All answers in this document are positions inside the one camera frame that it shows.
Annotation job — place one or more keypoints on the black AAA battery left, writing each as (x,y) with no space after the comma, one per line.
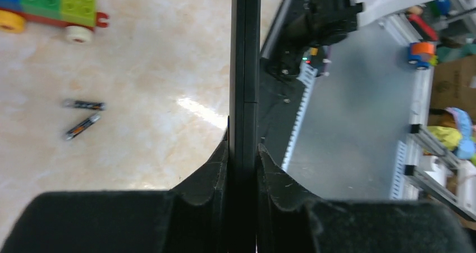
(79,104)

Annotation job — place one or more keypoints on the black aaa battery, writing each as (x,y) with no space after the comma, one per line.
(79,104)
(82,126)

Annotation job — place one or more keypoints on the colourful toy brick train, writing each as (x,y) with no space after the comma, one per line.
(79,18)

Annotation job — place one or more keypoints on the black AAA battery right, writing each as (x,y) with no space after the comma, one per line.
(82,126)

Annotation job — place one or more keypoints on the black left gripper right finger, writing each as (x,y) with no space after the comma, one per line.
(292,219)

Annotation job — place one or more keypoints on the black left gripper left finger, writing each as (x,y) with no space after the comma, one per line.
(186,218)

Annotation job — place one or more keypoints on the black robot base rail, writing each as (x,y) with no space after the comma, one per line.
(294,56)

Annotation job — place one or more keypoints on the orange blue toy car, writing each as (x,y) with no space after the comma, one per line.
(422,55)

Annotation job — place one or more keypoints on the black remote control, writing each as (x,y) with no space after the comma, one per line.
(244,85)

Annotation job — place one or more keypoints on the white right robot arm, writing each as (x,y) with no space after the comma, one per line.
(372,6)

